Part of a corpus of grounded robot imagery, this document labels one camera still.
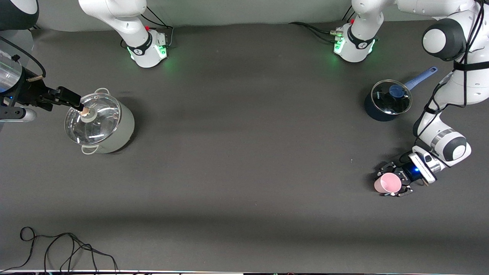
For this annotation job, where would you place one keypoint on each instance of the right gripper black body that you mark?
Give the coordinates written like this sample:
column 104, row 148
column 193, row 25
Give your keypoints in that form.
column 31, row 94

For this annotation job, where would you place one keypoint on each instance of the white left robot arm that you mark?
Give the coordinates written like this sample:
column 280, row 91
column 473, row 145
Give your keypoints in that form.
column 471, row 88

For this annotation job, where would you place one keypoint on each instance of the grey-green stock pot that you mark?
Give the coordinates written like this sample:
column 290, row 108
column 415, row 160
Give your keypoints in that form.
column 123, row 130

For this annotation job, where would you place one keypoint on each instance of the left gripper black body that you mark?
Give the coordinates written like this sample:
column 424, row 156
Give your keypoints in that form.
column 404, row 175

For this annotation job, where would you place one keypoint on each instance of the pink plastic cup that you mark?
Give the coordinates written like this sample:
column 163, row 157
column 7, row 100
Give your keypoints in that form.
column 387, row 182

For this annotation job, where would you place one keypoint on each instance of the dark blue saucepan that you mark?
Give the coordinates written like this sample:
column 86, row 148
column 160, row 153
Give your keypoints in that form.
column 376, row 114

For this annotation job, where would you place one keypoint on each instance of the glass lid with blue knob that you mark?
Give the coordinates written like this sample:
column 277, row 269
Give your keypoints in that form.
column 386, row 103

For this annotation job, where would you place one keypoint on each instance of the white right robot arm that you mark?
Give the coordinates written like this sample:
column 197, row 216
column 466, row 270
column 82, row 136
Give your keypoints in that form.
column 126, row 23

